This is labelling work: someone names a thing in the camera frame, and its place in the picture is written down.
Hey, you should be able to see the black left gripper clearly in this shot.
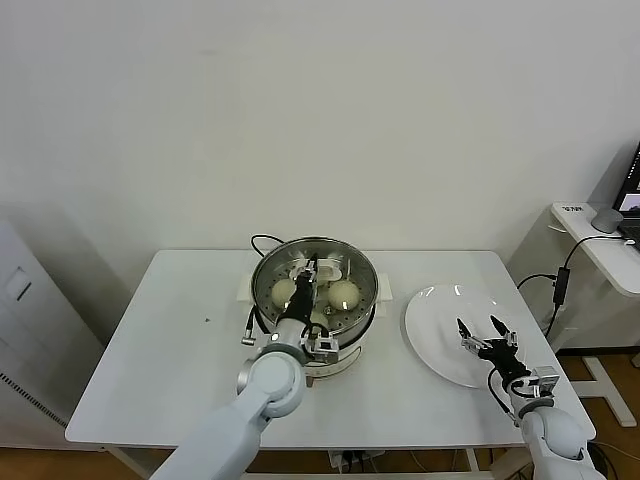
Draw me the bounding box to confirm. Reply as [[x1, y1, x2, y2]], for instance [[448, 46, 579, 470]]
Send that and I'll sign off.
[[284, 254, 321, 326]]

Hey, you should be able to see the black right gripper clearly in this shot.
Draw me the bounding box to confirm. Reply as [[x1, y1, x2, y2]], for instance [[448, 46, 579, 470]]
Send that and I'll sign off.
[[456, 314, 529, 384]]

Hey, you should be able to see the stainless steel steamer basket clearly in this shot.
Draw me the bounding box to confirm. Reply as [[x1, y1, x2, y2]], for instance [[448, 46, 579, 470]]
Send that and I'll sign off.
[[250, 236, 378, 351]]

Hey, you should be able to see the white round plate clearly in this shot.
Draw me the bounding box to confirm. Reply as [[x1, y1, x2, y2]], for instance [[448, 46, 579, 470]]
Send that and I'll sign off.
[[404, 284, 528, 390]]

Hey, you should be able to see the cream electric cooker base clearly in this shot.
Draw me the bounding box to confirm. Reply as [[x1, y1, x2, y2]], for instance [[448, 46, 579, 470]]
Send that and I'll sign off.
[[236, 272, 394, 389]]

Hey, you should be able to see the white side desk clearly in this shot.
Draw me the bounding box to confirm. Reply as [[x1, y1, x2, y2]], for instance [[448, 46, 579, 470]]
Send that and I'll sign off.
[[549, 201, 640, 428]]

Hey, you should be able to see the white power strip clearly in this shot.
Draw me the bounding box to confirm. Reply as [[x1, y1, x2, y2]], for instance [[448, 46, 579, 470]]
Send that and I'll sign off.
[[328, 449, 386, 474]]

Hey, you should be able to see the black laptop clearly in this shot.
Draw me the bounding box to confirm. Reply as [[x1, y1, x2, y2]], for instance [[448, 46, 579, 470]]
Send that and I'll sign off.
[[610, 141, 640, 239]]

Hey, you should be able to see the grey white cabinet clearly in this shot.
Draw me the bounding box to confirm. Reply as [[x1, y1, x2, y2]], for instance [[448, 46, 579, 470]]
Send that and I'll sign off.
[[0, 214, 106, 449]]

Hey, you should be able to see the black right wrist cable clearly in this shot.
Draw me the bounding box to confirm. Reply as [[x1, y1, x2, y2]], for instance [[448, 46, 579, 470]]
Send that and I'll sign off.
[[486, 367, 524, 429]]

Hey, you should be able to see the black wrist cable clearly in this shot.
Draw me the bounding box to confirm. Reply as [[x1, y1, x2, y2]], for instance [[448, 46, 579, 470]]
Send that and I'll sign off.
[[240, 305, 271, 347], [486, 367, 524, 429]]

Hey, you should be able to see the black cooker power cord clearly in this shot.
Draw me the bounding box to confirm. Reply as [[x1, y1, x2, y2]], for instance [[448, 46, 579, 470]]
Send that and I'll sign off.
[[250, 233, 291, 259]]

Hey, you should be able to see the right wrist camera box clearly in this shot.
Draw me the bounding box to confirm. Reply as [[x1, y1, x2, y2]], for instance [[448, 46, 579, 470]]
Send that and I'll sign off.
[[524, 366, 560, 400]]

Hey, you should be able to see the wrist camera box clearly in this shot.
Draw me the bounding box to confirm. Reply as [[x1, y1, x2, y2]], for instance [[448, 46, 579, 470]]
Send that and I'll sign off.
[[524, 366, 560, 400], [301, 333, 342, 362]]

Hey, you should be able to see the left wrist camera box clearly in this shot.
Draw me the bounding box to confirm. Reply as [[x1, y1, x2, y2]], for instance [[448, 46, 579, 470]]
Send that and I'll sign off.
[[301, 333, 342, 362]]

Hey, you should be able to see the black power adapter cable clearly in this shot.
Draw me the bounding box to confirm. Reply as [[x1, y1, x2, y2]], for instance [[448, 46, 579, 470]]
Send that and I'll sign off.
[[516, 234, 636, 341]]

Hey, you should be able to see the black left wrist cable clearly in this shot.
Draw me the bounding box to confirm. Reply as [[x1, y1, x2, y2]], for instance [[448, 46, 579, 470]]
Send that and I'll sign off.
[[240, 305, 271, 347]]

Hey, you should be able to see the white table leg frame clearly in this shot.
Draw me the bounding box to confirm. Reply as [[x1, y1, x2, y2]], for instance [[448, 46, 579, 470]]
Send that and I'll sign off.
[[102, 446, 494, 480]]

